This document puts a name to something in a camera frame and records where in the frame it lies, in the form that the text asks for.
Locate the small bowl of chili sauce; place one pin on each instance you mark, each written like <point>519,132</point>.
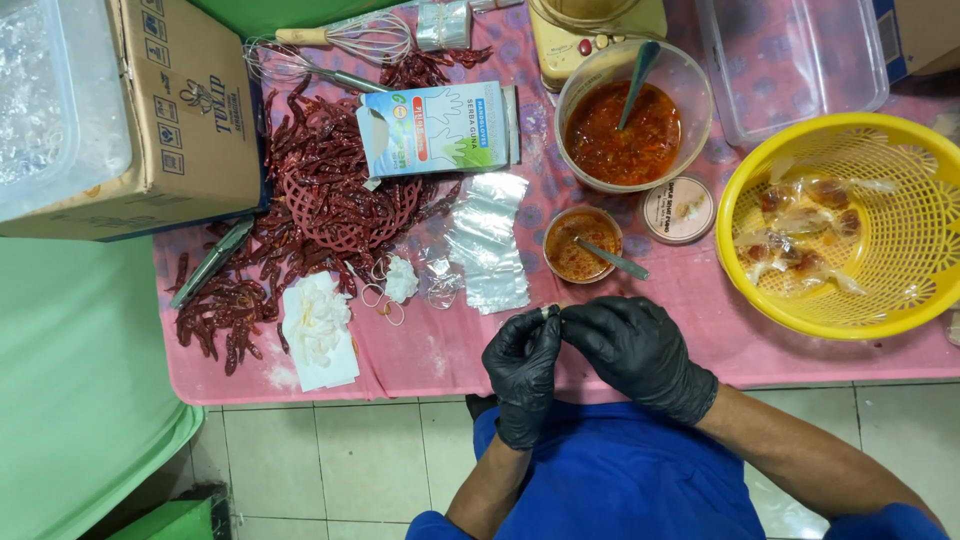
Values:
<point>577,247</point>

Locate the person's left hand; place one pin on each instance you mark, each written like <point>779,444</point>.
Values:
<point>517,375</point>

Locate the heap of filled sauce packets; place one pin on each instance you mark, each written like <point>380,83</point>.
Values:
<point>802,225</point>

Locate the person's left fingers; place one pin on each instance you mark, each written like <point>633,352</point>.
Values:
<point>536,337</point>

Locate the red plastic lattice trivet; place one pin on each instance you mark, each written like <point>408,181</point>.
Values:
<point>345,217</point>

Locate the white tissue sheets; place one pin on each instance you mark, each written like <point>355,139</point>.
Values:
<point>319,330</point>

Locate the person's right hand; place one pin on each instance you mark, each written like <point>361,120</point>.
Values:
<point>637,352</point>

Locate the small clear plastic packet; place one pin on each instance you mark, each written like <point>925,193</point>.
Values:
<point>551,309</point>

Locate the person's blue shirt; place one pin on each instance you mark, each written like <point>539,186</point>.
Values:
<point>622,480</point>

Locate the teal plastic spoon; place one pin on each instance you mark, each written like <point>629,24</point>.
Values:
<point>636,79</point>

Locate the pile of dried red chilies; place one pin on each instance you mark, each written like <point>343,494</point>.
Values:
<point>300,180</point>

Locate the brown cardboard box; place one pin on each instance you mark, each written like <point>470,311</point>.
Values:
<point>187,127</point>

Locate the stack of clear plastic bags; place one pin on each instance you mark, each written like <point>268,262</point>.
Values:
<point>487,240</point>

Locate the crumpled white tissue ball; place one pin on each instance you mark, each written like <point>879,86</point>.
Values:
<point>401,279</point>

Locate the crumpled clear plastic bag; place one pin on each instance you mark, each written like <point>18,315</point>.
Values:
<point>442,289</point>

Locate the disposable glove carton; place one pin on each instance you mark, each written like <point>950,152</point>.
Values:
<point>435,127</point>

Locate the grey metal tongs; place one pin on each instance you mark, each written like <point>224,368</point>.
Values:
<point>214,261</point>

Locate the frosted clear plastic tub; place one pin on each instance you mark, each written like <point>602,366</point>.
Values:
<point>52,97</point>

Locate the person's right fingers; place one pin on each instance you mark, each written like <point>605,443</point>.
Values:
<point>589,322</point>

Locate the bundle of small plastic bags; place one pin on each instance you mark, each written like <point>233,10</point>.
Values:
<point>444,24</point>

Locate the cardboard box with blue edge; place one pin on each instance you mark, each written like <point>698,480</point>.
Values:
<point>919,34</point>

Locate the metal spoon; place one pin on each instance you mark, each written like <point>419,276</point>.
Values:
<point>615,259</point>

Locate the clear rectangular plastic container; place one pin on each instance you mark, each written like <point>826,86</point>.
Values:
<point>787,60</point>

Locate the green cloth covered table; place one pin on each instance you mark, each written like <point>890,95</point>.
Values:
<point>75,375</point>

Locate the green box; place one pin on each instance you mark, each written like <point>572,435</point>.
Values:
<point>169,521</point>

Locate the large tub of chili sauce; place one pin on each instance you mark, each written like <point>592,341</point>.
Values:
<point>630,142</point>

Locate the pink patterned tablecloth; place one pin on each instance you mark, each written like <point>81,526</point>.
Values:
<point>675,345</point>

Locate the loose tan rubber bands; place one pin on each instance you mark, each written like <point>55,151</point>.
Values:
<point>362,295</point>

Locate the round labelled lid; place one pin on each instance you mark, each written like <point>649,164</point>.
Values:
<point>678,209</point>

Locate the yellow plastic basket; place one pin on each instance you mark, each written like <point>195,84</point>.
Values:
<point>900,300</point>

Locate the cream blender base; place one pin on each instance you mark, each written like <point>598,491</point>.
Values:
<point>570,37</point>

